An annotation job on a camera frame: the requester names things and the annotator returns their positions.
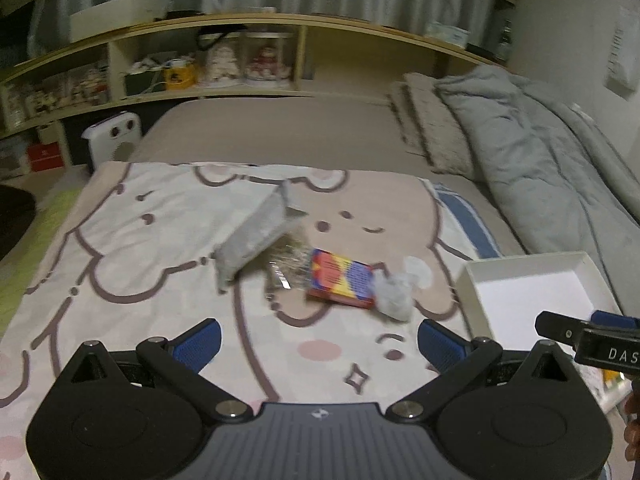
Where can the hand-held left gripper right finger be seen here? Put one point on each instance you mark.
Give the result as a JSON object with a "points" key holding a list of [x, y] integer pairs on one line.
{"points": [[440, 345]]}

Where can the white storage box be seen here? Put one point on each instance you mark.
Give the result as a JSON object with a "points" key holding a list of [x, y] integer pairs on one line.
{"points": [[117, 17]]}

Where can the cartoon printed blanket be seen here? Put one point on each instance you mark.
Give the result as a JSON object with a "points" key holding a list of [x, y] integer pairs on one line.
{"points": [[150, 240]]}

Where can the white cardboard box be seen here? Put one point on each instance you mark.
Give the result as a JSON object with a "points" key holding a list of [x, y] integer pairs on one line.
{"points": [[530, 290]]}

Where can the tissue box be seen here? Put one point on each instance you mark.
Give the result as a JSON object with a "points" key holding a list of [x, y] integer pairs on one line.
{"points": [[447, 32]]}

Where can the silver zip bag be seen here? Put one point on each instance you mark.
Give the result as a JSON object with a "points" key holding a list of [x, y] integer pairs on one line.
{"points": [[255, 235]]}

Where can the crumpled white plastic bag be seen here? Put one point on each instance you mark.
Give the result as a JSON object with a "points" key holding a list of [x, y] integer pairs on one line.
{"points": [[395, 295]]}

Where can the taupe bed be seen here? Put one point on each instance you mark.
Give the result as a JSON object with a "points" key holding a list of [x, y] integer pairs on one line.
{"points": [[280, 130]]}

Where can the white heater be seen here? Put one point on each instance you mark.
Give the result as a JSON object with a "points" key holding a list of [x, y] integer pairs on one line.
{"points": [[110, 135]]}

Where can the light green cloth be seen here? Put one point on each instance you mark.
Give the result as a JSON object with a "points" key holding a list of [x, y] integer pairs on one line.
{"points": [[35, 240]]}

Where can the printed figure box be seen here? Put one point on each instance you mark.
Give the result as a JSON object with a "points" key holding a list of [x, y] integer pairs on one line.
{"points": [[87, 86], [46, 96]]}

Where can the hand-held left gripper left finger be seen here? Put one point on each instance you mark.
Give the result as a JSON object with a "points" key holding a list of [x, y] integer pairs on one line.
{"points": [[197, 342]]}

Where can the red box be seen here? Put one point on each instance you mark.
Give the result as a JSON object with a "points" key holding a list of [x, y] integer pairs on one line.
{"points": [[47, 157]]}

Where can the clear storage bin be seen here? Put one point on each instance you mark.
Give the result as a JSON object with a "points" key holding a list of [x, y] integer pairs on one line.
{"points": [[12, 160]]}

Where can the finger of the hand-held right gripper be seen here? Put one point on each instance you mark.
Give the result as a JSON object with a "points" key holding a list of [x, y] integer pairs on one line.
{"points": [[612, 320], [557, 327]]}

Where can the blue white cloth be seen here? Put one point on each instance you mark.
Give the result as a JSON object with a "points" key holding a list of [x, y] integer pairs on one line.
{"points": [[467, 215]]}

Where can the beige fluffy pillow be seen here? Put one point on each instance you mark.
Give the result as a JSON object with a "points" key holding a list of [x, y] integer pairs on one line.
{"points": [[435, 125]]}

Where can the doll in clear case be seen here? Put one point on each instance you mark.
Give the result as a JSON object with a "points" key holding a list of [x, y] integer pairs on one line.
{"points": [[265, 57], [220, 62]]}

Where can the colourful printed box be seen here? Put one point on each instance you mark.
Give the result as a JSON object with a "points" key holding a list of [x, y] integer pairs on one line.
{"points": [[340, 275]]}

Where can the wooden headboard shelf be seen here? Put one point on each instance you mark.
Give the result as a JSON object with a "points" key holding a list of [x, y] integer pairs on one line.
{"points": [[325, 22]]}

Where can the grey quilted duvet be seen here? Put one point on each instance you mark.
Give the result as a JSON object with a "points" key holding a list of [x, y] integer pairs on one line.
{"points": [[540, 160]]}

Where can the person's right hand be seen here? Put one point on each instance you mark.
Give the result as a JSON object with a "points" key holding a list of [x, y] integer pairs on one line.
{"points": [[633, 430]]}

